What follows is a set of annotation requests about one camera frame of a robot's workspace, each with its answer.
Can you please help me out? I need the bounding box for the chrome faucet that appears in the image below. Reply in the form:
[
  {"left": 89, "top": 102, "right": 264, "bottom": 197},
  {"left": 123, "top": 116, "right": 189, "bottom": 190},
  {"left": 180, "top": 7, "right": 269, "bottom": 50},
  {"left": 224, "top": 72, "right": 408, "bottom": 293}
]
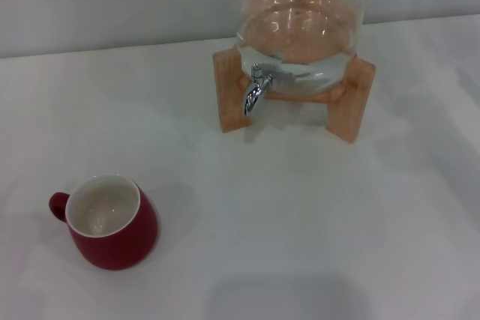
[{"left": 243, "top": 62, "right": 301, "bottom": 116}]

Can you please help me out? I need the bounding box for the red ceramic cup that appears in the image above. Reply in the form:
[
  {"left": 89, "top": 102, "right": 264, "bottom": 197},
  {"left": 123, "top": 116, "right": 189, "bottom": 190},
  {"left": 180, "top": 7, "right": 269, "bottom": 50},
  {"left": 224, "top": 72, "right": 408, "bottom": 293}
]
[{"left": 47, "top": 173, "right": 159, "bottom": 271}]

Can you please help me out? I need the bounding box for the wooden dispenser stand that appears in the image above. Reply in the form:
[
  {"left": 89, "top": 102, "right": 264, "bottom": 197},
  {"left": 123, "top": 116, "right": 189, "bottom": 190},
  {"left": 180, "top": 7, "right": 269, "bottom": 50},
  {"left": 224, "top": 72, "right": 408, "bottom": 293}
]
[{"left": 212, "top": 45, "right": 377, "bottom": 144}]

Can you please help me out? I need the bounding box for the glass water dispenser jar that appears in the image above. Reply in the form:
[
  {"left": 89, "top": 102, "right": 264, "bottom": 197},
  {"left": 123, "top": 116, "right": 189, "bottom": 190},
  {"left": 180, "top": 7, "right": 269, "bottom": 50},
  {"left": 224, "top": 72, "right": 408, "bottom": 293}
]
[{"left": 232, "top": 0, "right": 371, "bottom": 94}]

